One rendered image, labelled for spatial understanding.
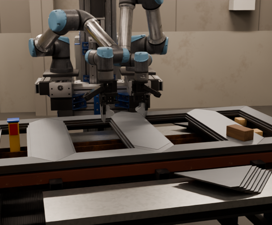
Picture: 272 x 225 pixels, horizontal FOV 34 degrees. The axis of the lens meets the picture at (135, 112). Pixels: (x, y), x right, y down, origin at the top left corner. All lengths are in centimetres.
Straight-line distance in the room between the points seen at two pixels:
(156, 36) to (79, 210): 149
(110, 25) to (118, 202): 165
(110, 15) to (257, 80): 406
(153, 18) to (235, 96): 415
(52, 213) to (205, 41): 512
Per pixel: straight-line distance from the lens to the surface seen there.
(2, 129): 244
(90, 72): 302
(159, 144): 200
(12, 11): 634
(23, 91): 643
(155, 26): 276
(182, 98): 653
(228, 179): 180
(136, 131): 220
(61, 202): 170
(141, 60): 240
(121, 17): 260
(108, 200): 169
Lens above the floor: 145
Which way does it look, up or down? 13 degrees down
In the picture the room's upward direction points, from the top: straight up
